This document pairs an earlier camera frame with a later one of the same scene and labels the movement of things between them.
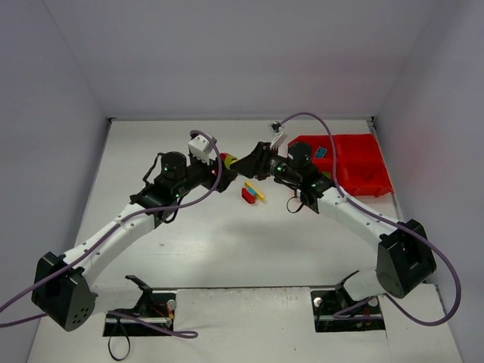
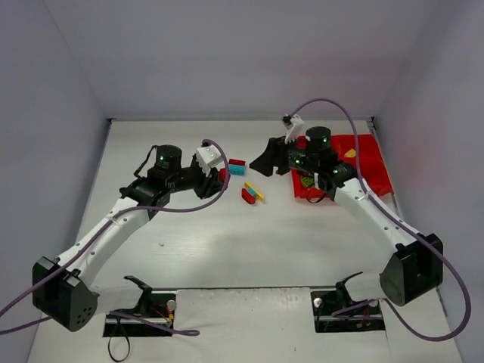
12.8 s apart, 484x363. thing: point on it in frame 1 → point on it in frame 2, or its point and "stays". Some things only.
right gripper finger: [248, 165] → [271, 157]
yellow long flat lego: [259, 194] stays
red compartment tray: [361, 169] stays
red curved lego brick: [249, 197] stays
